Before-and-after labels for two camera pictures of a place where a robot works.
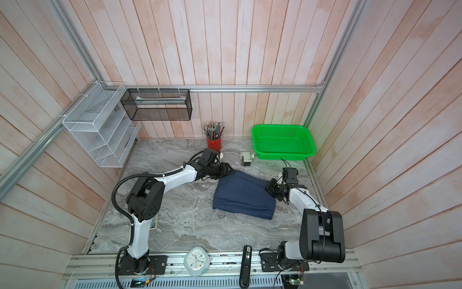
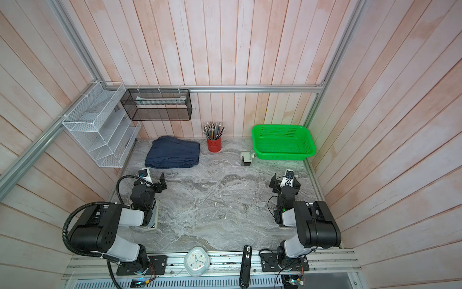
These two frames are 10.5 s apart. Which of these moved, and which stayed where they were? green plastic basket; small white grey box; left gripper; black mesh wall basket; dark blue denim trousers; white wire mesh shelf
Moved: dark blue denim trousers; left gripper
Stayed: white wire mesh shelf; black mesh wall basket; green plastic basket; small white grey box
